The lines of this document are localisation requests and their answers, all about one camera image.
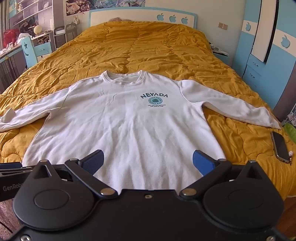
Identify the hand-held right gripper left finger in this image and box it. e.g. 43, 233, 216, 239
28, 149, 118, 200

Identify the green plastic bag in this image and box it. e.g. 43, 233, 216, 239
283, 123, 296, 139

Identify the black smartphone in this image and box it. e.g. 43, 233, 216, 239
270, 131, 291, 163

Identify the cartoon wall poster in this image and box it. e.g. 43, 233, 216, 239
66, 0, 89, 16

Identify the wardrobe mirror panel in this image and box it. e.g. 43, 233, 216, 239
251, 0, 279, 62

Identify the blue white wardrobe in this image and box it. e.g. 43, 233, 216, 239
232, 0, 296, 112

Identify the mustard yellow quilt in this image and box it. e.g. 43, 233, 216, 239
0, 20, 296, 202

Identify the white printed sweatshirt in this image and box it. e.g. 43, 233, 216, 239
0, 70, 282, 195

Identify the grey rolling cart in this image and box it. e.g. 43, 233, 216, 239
54, 23, 77, 50

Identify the white dark bedside clutter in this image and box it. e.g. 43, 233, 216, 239
209, 42, 229, 56

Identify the white blue bed headboard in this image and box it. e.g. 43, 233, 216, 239
89, 6, 199, 29

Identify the white wall bookshelf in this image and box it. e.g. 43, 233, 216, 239
9, 0, 55, 35

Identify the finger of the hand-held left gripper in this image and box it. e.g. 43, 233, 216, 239
0, 162, 35, 178

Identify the white blue desk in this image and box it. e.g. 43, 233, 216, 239
0, 30, 56, 93

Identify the blue star moon chair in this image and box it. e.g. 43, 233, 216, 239
20, 37, 38, 69

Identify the red bag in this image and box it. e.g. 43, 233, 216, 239
3, 29, 20, 49

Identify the blue patterned wall poster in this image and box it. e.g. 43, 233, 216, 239
89, 0, 146, 8

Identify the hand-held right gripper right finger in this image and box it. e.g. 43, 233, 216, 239
180, 149, 266, 199

